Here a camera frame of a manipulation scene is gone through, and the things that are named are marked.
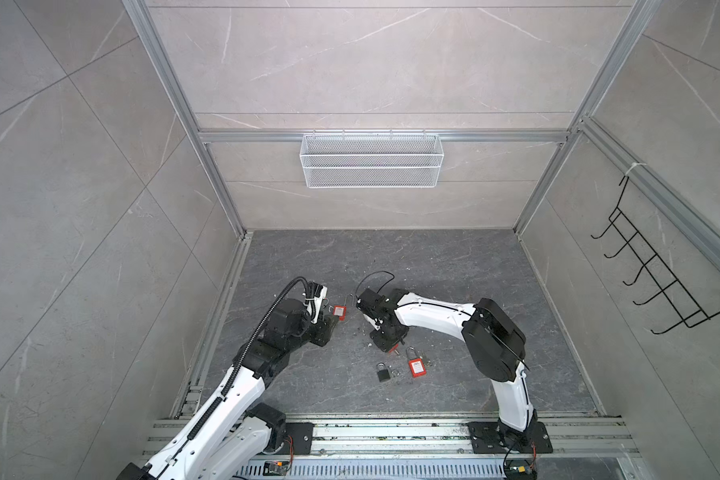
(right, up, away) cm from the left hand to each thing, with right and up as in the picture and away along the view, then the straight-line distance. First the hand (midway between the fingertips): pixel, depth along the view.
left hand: (329, 309), depth 78 cm
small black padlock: (+15, -20, +6) cm, 26 cm away
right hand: (+16, -12, +13) cm, 24 cm away
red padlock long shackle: (+2, -4, +17) cm, 18 cm away
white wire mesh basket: (+12, +47, +23) cm, 53 cm away
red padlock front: (+25, -18, +6) cm, 31 cm away
